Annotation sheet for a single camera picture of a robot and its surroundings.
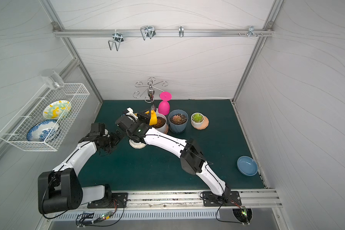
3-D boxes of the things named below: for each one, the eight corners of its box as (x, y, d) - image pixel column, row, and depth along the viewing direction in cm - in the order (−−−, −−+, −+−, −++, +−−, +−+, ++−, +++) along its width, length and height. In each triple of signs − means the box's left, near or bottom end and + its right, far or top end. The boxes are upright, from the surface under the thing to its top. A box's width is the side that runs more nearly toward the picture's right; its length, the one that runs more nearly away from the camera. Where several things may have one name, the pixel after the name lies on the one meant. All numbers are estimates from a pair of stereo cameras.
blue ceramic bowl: (239, 176, 82) (241, 174, 80) (234, 157, 90) (236, 155, 87) (258, 176, 82) (261, 174, 80) (252, 158, 90) (254, 155, 87)
